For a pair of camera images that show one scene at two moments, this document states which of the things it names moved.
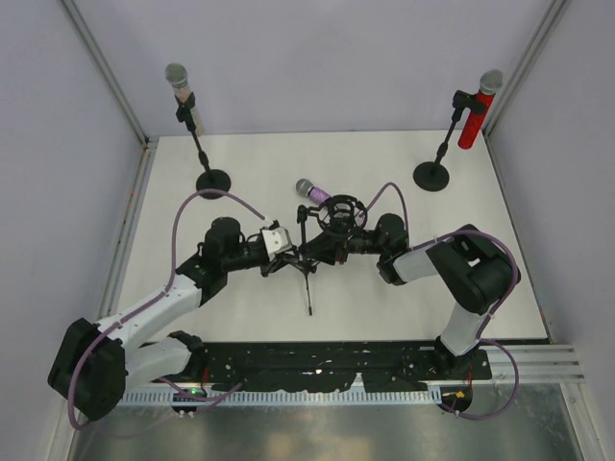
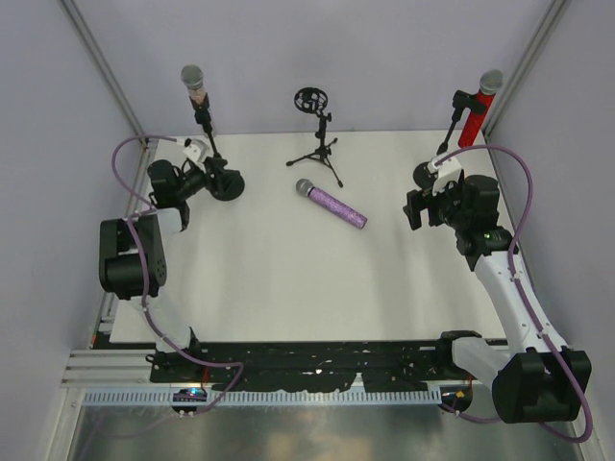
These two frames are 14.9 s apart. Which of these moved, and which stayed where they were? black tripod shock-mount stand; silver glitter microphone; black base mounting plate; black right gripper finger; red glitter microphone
Moved: silver glitter microphone; black right gripper finger; black tripod shock-mount stand
Stayed: black base mounting plate; red glitter microphone
